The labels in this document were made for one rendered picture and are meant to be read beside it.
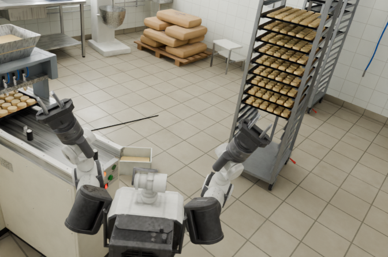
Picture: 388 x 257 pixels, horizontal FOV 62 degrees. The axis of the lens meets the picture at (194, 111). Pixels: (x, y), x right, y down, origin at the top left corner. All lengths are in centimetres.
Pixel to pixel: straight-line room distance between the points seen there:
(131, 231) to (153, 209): 12
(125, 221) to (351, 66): 434
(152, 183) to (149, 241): 19
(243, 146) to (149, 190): 37
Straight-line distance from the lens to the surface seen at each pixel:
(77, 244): 201
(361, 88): 511
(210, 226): 123
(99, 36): 586
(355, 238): 308
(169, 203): 123
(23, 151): 192
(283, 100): 272
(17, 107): 227
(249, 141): 115
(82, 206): 124
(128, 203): 122
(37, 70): 233
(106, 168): 179
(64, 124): 120
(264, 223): 282
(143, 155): 313
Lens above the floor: 198
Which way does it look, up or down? 29 degrees down
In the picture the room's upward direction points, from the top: 8 degrees clockwise
